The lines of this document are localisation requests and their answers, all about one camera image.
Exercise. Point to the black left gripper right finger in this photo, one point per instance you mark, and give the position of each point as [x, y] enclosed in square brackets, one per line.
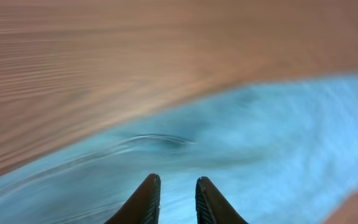
[212, 207]

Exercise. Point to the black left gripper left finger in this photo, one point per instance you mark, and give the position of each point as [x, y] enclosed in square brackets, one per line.
[143, 206]

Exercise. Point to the blue denim jeans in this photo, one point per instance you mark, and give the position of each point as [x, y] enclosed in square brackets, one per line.
[280, 153]

